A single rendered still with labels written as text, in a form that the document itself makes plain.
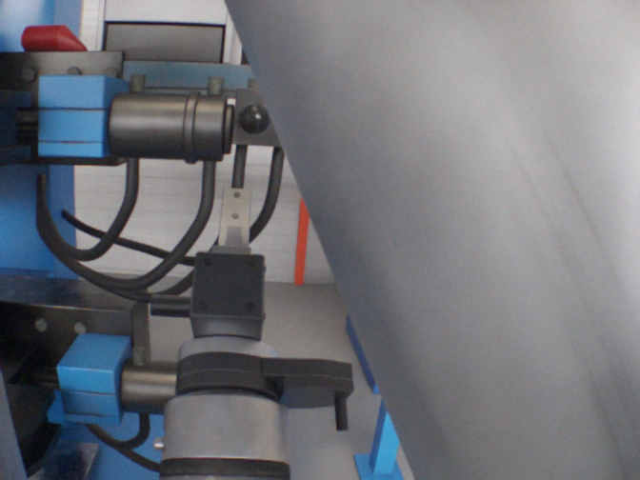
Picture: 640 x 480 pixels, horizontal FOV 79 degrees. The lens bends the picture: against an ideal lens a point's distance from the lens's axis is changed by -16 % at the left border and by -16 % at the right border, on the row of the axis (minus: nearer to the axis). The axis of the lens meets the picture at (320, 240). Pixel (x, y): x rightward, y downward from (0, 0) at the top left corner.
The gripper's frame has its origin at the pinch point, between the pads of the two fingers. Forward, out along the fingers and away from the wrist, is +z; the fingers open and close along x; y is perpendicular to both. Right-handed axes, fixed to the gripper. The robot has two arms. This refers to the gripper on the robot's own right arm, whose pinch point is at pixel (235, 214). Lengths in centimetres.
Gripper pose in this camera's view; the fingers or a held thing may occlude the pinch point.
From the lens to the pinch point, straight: 41.7
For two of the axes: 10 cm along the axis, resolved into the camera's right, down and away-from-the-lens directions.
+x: -1.6, 5.6, 8.1
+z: -0.5, -8.2, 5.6
